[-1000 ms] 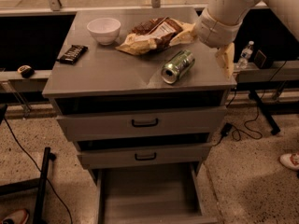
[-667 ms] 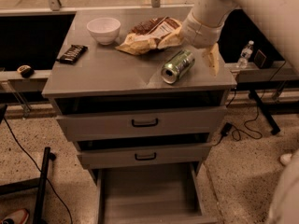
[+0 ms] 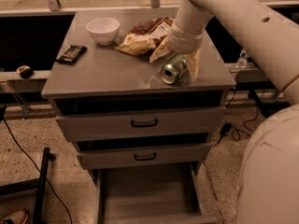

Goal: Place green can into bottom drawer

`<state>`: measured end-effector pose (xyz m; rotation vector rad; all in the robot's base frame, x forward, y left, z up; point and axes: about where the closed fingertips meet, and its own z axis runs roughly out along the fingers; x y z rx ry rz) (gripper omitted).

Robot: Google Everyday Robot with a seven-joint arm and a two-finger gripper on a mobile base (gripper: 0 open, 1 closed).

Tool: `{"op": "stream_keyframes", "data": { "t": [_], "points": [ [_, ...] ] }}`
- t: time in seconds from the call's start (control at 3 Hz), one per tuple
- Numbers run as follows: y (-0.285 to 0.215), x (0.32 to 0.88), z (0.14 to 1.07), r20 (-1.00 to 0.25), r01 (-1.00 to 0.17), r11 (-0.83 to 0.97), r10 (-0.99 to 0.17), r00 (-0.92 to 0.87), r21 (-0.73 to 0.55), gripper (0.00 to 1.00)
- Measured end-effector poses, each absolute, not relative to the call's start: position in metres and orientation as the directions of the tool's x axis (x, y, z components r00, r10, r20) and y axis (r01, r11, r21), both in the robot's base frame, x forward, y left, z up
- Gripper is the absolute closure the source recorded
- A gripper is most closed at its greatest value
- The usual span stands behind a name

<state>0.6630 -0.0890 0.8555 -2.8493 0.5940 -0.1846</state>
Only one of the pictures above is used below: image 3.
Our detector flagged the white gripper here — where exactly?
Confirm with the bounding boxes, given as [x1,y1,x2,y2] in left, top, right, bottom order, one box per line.
[149,22,204,81]

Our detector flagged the green soda can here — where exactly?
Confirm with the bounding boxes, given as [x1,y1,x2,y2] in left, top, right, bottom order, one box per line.
[161,54,187,84]

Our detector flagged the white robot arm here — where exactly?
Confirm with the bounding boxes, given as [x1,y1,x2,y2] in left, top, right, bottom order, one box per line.
[167,0,299,224]

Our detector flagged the grey drawer cabinet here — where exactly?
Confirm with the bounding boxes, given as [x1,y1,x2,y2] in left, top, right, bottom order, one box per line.
[42,8,235,155]

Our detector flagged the grey middle drawer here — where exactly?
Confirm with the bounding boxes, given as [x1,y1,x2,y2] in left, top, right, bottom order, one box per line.
[77,143,211,170]

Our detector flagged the grey top drawer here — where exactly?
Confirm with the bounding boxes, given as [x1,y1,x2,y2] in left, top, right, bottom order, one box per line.
[56,106,226,142]

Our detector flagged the grey open bottom drawer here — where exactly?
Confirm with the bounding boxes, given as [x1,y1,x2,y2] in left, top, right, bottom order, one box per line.
[94,163,217,224]

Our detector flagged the brown chip bag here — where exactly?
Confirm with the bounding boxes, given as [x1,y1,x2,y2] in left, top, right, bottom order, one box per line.
[115,17,174,56]

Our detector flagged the clear water bottle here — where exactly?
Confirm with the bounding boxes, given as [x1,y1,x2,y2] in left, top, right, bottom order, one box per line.
[236,49,249,69]

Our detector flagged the white ceramic bowl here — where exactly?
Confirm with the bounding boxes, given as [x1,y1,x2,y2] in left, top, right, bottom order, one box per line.
[86,18,121,46]

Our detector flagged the black table leg right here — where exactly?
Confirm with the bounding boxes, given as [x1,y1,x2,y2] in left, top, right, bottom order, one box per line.
[248,90,271,118]

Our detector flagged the black candy bar pack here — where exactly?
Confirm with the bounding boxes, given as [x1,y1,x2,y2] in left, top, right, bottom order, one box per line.
[57,45,87,65]

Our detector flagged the small black round device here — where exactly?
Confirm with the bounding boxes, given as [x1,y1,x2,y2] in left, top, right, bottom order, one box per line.
[17,65,34,78]

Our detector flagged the white red sneaker left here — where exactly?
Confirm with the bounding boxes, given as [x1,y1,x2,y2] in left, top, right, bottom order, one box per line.
[0,209,29,224]

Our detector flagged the black power adapter with cable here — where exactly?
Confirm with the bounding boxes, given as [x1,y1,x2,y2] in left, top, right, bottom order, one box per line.
[212,89,265,147]

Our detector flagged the black stand frame left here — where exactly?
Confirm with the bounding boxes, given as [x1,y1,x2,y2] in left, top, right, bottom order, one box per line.
[0,147,55,224]

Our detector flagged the black floor cable left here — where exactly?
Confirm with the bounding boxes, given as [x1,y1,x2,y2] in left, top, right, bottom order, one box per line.
[2,117,74,224]

